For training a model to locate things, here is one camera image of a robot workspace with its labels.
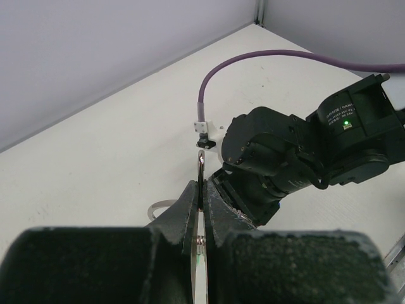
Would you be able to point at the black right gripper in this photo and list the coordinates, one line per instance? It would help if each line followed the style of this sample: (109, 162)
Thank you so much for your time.
(256, 196)

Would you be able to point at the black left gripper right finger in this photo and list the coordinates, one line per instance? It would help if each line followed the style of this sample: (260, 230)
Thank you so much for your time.
(247, 265)

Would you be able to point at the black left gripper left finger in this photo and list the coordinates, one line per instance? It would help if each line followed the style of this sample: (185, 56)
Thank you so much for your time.
(151, 264)

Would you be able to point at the metal keyring with clips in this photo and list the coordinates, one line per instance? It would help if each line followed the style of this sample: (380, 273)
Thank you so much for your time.
(199, 221)

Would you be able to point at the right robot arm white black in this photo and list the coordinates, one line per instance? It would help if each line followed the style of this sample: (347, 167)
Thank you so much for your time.
(355, 135)

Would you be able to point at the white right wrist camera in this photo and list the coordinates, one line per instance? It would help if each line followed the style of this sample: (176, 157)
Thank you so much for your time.
(210, 137)

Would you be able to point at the right aluminium frame post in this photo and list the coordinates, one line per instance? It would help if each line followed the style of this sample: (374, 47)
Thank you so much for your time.
(260, 12)

